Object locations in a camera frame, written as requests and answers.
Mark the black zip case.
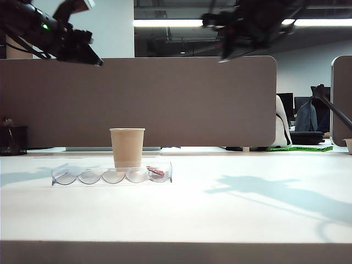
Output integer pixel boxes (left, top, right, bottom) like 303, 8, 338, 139
290, 131, 326, 145

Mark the green printed strap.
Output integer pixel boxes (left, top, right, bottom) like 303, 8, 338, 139
267, 146, 333, 152

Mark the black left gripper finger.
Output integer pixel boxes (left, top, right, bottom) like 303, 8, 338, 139
57, 58, 102, 67
81, 43, 104, 65

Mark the brown paper cup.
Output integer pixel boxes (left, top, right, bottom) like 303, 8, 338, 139
109, 128, 146, 170

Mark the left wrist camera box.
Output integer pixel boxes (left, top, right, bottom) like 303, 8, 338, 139
53, 0, 96, 20

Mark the wide brown desk divider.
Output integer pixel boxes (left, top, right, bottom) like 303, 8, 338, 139
0, 56, 278, 149

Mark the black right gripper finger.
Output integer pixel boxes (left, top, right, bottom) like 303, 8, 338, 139
218, 38, 240, 63
229, 45, 259, 60

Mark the clear plastic chip tray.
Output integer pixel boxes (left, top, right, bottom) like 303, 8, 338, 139
51, 161, 173, 185

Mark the black computer monitor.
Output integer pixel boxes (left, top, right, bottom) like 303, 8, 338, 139
294, 96, 314, 111
276, 92, 294, 119

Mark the narrow brown desk divider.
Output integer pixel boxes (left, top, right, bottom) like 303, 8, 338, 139
331, 54, 352, 147

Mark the red 10 poker chip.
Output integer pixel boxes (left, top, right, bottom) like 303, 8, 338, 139
146, 166, 166, 177

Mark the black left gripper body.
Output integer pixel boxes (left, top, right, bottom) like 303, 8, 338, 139
51, 23, 94, 61

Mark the desk cable flap cover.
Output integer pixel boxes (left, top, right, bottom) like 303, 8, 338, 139
65, 146, 162, 152

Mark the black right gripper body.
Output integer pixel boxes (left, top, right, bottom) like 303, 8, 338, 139
202, 4, 280, 52

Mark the ceiling strip light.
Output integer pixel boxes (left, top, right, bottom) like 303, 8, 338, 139
134, 19, 205, 28
280, 18, 352, 27

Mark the black mesh pen holder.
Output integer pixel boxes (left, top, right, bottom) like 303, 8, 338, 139
0, 125, 29, 156

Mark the white bag with black trim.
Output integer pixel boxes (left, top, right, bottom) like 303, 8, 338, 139
271, 95, 293, 148

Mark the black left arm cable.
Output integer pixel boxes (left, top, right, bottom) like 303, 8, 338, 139
8, 29, 54, 60

